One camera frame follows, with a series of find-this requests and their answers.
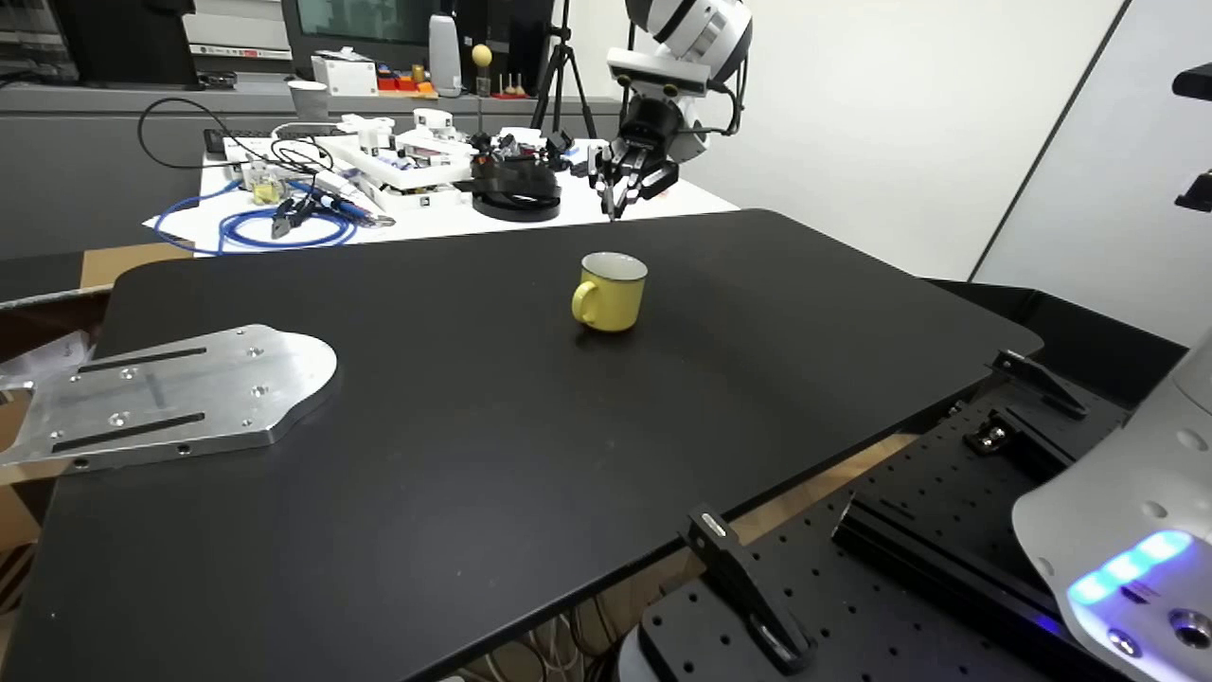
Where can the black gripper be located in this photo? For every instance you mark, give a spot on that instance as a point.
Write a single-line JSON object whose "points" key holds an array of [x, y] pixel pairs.
{"points": [[659, 129]]}

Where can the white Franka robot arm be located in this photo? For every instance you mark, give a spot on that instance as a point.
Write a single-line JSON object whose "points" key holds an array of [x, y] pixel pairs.
{"points": [[1138, 505]]}

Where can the yellow enamel mug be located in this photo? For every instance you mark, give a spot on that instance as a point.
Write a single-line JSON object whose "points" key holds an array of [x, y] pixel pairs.
{"points": [[614, 305]]}

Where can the black slim tripod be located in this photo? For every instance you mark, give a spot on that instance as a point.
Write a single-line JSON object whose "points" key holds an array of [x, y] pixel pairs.
{"points": [[558, 64]]}

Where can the white bottle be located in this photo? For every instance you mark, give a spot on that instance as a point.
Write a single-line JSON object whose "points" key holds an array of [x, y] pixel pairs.
{"points": [[444, 56]]}

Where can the white plastic device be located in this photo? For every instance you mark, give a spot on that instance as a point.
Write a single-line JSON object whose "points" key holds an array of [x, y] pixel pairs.
{"points": [[381, 164]]}

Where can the small white box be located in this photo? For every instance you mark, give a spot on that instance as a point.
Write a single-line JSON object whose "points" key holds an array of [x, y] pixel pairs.
{"points": [[343, 74]]}

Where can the black Dell monitor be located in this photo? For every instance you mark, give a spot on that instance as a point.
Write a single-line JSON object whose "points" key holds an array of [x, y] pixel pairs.
{"points": [[362, 25]]}

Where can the black table clamp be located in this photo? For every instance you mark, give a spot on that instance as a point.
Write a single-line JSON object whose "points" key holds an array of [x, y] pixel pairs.
{"points": [[751, 594], [1042, 382]]}

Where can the black bolt knob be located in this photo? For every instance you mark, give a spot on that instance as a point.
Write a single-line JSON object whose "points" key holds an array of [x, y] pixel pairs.
{"points": [[989, 438]]}

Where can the black perforated optical breadboard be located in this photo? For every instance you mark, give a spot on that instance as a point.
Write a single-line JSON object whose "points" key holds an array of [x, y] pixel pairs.
{"points": [[883, 632]]}

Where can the grey low partition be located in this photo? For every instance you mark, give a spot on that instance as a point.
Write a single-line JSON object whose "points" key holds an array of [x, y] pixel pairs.
{"points": [[75, 164]]}

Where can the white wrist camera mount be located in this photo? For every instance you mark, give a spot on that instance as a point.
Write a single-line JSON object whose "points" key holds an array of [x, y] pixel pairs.
{"points": [[645, 68]]}

